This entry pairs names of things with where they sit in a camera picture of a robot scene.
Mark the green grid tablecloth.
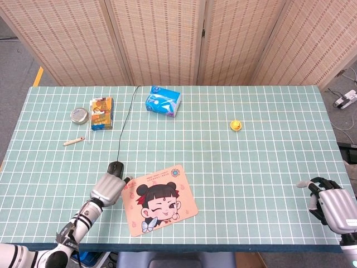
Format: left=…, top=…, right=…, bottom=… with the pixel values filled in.
left=0, top=85, right=357, bottom=253

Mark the beige wooden stick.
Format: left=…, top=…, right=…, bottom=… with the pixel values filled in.
left=62, top=136, right=85, bottom=147

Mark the blue grey chair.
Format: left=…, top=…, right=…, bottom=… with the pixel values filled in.
left=115, top=252, right=237, bottom=268

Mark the round metal tin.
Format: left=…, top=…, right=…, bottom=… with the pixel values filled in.
left=70, top=107, right=90, bottom=125

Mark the yellow floor tape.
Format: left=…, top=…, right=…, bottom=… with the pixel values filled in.
left=32, top=66, right=45, bottom=87

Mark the cartoon girl mouse pad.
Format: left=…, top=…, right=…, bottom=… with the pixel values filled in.
left=121, top=164, right=199, bottom=237

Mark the white power strip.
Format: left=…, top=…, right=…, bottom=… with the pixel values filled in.
left=334, top=89, right=357, bottom=109

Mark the thin black cable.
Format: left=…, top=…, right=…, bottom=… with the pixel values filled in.
left=116, top=85, right=142, bottom=163

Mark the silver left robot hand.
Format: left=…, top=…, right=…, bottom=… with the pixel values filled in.
left=89, top=172, right=134, bottom=208

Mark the black computer mouse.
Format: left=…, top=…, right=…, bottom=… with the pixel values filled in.
left=107, top=161, right=125, bottom=178

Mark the blue box under table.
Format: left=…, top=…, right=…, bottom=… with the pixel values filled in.
left=71, top=251, right=111, bottom=268

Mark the orange and blue carton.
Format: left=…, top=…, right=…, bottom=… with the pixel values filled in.
left=89, top=97, right=114, bottom=131

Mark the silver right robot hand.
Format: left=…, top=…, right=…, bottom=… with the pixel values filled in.
left=296, top=176, right=357, bottom=235

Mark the blue tissue pack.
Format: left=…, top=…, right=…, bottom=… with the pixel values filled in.
left=144, top=85, right=182, bottom=118

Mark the bamboo folding screen panel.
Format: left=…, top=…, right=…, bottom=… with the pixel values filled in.
left=250, top=0, right=357, bottom=87
left=196, top=0, right=288, bottom=87
left=0, top=0, right=133, bottom=87
left=104, top=0, right=209, bottom=87

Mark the black floor equipment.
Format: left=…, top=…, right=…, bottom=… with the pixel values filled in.
left=337, top=142, right=357, bottom=165

